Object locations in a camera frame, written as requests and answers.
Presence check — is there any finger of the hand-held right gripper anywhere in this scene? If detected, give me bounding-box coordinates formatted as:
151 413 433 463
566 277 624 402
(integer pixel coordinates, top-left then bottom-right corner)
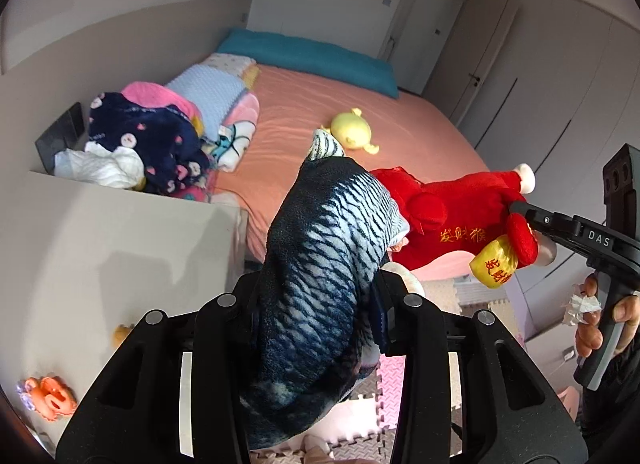
509 199 576 245

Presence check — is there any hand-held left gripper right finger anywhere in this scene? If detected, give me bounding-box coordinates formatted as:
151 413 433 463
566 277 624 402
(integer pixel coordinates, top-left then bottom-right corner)
372 269 588 464

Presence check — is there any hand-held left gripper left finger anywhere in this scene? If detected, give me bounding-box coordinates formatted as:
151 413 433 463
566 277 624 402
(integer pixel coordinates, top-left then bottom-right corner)
55 271 266 464

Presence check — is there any white tissue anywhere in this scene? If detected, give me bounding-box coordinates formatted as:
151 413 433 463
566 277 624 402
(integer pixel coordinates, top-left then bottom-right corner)
562 294 603 327

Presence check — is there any blue striped plush fish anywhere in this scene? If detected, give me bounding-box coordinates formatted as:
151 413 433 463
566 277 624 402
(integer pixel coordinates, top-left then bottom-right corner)
239 130 411 451

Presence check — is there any red plush doll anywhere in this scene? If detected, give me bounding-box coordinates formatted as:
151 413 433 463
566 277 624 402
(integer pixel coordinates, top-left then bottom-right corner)
370 163 558 295

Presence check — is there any person's right hand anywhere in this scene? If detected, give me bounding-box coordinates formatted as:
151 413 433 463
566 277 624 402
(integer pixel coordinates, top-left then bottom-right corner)
575 275 640 359

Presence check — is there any white wardrobe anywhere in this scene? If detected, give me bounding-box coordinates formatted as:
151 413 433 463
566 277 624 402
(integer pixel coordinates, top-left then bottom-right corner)
450 0 640 265

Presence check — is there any white cabinet top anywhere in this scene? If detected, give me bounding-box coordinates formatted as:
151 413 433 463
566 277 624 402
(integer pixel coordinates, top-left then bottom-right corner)
0 171 249 445

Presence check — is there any orange crab toy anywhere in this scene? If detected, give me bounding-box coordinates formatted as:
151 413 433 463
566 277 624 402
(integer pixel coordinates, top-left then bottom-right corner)
17 376 78 420

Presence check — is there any yellow plush toy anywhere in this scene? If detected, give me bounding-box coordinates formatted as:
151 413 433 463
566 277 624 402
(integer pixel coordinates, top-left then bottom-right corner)
331 108 380 155

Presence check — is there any cartoon printed blanket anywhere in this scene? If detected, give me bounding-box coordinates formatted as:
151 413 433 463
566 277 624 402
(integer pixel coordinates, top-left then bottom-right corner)
207 91 261 173

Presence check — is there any white cloth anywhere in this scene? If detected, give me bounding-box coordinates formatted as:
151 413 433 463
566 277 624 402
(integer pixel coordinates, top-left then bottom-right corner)
54 143 147 189

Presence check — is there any navy printed blanket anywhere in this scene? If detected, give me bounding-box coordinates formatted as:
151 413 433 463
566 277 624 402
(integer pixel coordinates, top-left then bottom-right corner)
89 92 213 197

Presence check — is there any bed with pink sheet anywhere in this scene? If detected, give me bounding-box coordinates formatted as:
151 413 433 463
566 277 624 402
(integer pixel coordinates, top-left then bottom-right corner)
200 51 493 285

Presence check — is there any grey room door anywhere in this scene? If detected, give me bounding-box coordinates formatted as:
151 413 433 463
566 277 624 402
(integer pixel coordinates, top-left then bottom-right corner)
380 0 473 90

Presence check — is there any light blue blanket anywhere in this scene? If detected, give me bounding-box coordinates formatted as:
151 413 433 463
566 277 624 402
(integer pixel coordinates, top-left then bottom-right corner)
166 65 249 142

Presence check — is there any pink blanket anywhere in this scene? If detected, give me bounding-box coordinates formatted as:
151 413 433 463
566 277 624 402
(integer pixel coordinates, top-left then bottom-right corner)
120 81 203 137

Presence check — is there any teal pillow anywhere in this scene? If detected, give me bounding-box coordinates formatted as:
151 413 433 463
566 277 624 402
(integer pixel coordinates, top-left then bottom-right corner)
216 28 400 98

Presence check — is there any white dotted blanket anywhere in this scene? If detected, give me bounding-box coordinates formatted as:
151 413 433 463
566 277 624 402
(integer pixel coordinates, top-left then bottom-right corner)
202 52 257 75

